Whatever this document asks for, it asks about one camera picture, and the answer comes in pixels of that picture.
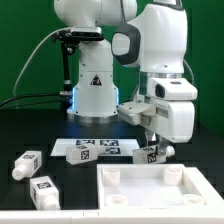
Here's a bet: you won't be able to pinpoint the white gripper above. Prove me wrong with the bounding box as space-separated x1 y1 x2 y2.
117 77 198 155

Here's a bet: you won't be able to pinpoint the white square table top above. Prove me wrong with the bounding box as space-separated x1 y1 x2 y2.
97 164 224 209

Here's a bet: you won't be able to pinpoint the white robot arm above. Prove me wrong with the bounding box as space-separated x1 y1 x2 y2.
54 0 197 143

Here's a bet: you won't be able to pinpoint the white sheet with tags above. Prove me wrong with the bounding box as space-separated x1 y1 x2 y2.
50 138 140 157

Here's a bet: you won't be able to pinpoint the black cables on left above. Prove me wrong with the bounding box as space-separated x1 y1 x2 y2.
0 93 69 110

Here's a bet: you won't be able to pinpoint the grey camera cable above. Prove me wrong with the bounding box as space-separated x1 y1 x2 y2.
12 27 69 98

